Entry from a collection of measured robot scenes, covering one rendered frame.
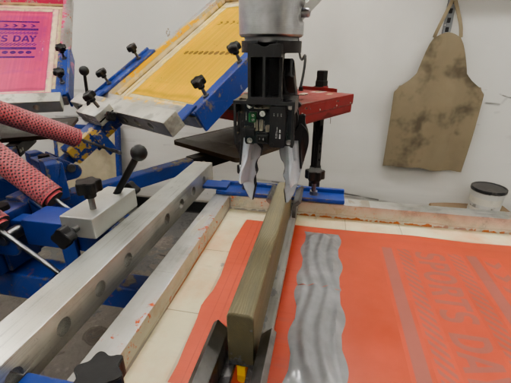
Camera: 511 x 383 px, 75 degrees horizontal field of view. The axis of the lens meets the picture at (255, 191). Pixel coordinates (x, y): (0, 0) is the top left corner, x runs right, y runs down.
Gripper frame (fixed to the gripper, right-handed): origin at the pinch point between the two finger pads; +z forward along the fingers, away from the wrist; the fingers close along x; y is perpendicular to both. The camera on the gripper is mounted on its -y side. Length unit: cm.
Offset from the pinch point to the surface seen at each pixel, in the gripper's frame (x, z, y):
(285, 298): 3.3, 16.5, 3.5
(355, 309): 13.8, 16.5, 4.0
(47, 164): -61, 8, -24
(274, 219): 0.5, 6.1, -2.5
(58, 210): -38.9, 8.2, -1.8
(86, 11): -167, -42, -202
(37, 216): -41.1, 8.2, 0.8
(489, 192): 113, 63, -169
